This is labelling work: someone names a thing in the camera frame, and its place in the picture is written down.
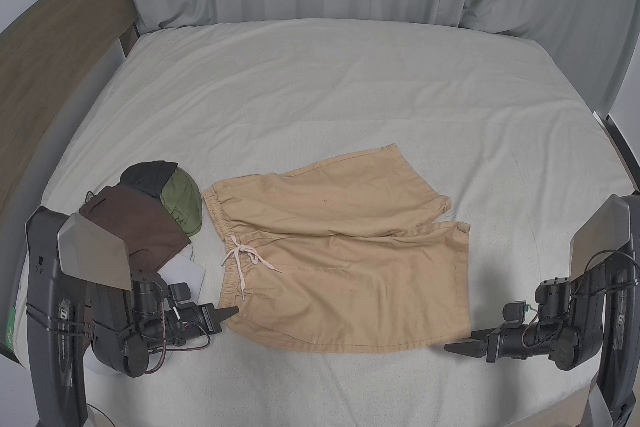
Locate beige shorts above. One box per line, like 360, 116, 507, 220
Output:
201, 142, 473, 355

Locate bed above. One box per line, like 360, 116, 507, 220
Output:
0, 0, 640, 427

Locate black garment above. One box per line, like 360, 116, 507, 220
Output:
121, 160, 180, 200

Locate green garment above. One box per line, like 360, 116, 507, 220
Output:
160, 166, 203, 236

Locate white garment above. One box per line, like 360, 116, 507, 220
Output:
87, 246, 208, 373

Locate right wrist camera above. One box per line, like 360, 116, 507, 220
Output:
501, 301, 527, 331

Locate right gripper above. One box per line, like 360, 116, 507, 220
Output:
486, 329, 526, 363

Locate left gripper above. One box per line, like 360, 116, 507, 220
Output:
175, 301, 225, 342

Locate dark brown garment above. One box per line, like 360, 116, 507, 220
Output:
79, 185, 193, 273

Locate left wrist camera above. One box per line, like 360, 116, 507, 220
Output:
167, 282, 195, 311

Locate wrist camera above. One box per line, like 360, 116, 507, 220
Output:
501, 301, 527, 331
167, 282, 195, 311

